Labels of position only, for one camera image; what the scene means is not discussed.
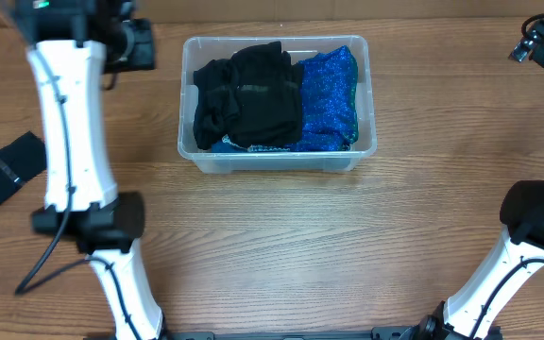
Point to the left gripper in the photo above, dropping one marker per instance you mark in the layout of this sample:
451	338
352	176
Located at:
141	43

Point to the blue denim jeans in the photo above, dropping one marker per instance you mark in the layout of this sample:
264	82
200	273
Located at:
235	145

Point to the clear plastic storage bin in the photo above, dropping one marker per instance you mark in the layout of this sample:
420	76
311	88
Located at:
198	51

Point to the large black garment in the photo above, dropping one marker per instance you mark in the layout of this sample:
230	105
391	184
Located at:
268	95

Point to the sparkly blue garment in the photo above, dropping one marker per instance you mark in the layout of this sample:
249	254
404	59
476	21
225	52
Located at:
328	94

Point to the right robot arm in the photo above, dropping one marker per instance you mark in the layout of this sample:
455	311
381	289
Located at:
517	255

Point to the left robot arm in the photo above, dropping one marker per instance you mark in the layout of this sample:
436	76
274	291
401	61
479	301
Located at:
70	46

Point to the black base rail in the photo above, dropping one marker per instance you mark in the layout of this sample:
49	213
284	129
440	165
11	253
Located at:
377	333

